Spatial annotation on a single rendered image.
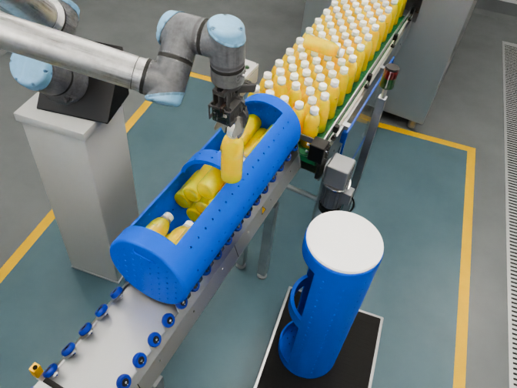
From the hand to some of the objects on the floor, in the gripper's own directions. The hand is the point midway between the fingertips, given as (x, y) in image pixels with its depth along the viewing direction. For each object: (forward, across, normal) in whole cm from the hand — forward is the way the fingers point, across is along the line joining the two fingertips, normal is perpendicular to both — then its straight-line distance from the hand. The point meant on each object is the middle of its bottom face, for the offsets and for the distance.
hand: (233, 130), depth 146 cm
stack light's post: (+152, +23, +83) cm, 174 cm away
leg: (+148, -5, +37) cm, 152 cm away
